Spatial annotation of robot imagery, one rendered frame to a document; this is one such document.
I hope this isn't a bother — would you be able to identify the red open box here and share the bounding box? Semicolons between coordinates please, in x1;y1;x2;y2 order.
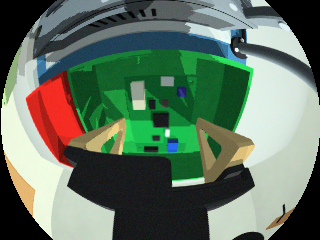
26;70;86;168

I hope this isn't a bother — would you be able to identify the green bin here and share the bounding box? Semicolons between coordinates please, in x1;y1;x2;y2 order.
67;49;254;181

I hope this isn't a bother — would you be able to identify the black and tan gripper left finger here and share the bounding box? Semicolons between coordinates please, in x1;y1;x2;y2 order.
67;118;127;155

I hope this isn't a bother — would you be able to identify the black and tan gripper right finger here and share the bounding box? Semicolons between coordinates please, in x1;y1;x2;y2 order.
196;118;255;183

